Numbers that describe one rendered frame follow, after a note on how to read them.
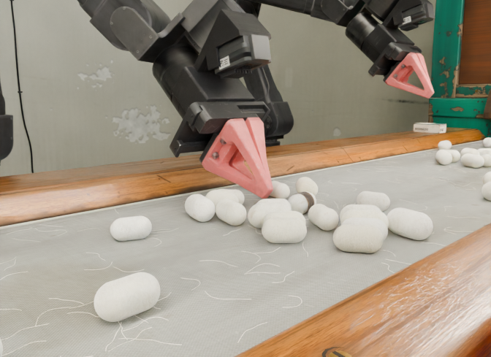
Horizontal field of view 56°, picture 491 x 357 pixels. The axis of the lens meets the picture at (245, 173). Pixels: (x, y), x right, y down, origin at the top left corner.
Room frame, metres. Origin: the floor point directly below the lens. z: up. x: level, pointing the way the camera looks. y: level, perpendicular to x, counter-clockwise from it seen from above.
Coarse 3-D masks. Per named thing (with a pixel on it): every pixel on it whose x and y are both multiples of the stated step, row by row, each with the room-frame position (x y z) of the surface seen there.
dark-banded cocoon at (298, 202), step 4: (308, 192) 0.42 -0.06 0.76; (292, 196) 0.41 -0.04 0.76; (296, 196) 0.41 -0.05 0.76; (300, 196) 0.41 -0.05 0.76; (304, 196) 0.41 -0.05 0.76; (288, 200) 0.41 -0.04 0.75; (292, 200) 0.41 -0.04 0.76; (296, 200) 0.40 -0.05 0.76; (300, 200) 0.40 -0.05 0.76; (304, 200) 0.41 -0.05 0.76; (292, 204) 0.40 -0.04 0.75; (296, 204) 0.40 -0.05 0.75; (300, 204) 0.40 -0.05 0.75; (304, 204) 0.40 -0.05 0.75; (292, 208) 0.40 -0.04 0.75; (296, 208) 0.40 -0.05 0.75; (300, 208) 0.40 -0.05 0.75; (304, 208) 0.40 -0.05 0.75; (300, 212) 0.40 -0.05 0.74; (304, 212) 0.41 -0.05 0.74
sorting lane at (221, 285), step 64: (192, 192) 0.50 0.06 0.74; (320, 192) 0.51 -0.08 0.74; (384, 192) 0.51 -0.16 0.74; (448, 192) 0.51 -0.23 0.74; (0, 256) 0.30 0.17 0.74; (64, 256) 0.30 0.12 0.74; (128, 256) 0.30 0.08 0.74; (192, 256) 0.30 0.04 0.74; (256, 256) 0.30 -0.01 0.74; (320, 256) 0.30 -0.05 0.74; (384, 256) 0.30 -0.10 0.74; (0, 320) 0.21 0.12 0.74; (64, 320) 0.21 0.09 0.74; (128, 320) 0.21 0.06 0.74; (192, 320) 0.21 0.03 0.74; (256, 320) 0.21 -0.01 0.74
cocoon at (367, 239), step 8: (336, 232) 0.31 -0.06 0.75; (344, 232) 0.31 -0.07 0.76; (352, 232) 0.30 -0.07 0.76; (360, 232) 0.30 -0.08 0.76; (368, 232) 0.30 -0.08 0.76; (376, 232) 0.30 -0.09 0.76; (336, 240) 0.31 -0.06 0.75; (344, 240) 0.30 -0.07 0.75; (352, 240) 0.30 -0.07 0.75; (360, 240) 0.30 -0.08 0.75; (368, 240) 0.30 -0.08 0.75; (376, 240) 0.30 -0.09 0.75; (344, 248) 0.30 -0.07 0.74; (352, 248) 0.30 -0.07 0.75; (360, 248) 0.30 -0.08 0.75; (368, 248) 0.30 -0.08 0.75; (376, 248) 0.30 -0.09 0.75
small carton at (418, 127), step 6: (414, 126) 1.04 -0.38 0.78; (420, 126) 1.03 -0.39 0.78; (426, 126) 1.02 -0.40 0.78; (432, 126) 1.01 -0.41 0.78; (438, 126) 1.00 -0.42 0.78; (444, 126) 1.02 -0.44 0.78; (426, 132) 1.02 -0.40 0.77; (432, 132) 1.01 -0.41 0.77; (438, 132) 1.00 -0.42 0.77; (444, 132) 1.02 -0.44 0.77
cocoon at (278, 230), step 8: (264, 224) 0.33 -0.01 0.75; (272, 224) 0.32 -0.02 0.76; (280, 224) 0.32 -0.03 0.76; (288, 224) 0.32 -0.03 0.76; (296, 224) 0.32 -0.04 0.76; (304, 224) 0.33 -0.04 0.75; (264, 232) 0.33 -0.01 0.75; (272, 232) 0.32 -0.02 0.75; (280, 232) 0.32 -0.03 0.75; (288, 232) 0.32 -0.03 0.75; (296, 232) 0.32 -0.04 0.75; (304, 232) 0.32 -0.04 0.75; (272, 240) 0.32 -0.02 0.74; (280, 240) 0.32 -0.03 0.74; (288, 240) 0.32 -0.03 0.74; (296, 240) 0.32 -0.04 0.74
